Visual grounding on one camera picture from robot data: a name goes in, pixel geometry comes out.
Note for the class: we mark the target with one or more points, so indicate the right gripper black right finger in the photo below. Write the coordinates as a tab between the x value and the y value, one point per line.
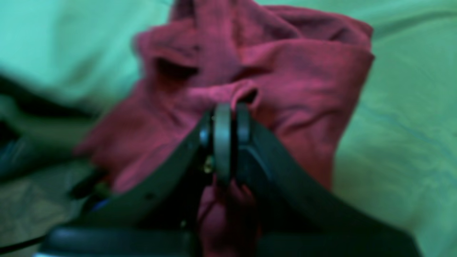
299	217

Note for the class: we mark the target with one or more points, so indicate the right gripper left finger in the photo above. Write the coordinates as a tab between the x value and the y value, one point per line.
157	218

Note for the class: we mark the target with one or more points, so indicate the red long-sleeve T-shirt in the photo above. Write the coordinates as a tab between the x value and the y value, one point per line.
299	71

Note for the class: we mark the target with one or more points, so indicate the green table cloth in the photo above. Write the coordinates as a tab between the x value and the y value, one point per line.
398	157

